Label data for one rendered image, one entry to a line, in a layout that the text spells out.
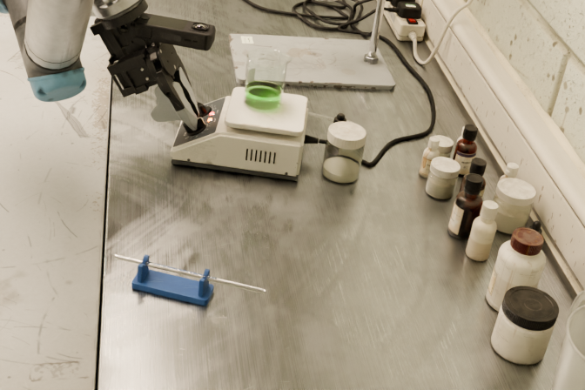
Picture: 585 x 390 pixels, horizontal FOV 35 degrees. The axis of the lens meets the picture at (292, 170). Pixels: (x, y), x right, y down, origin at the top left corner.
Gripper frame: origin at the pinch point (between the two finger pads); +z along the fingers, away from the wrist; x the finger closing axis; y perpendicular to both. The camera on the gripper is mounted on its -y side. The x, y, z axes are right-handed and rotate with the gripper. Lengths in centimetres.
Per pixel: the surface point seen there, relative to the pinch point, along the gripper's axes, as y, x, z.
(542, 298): -42, 33, 24
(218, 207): -1.5, 12.9, 8.7
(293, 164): -11.8, 3.7, 10.8
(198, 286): -2.2, 32.3, 7.9
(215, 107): -1.4, -6.0, 1.8
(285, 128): -12.9, 2.7, 5.1
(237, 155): -4.5, 3.7, 6.2
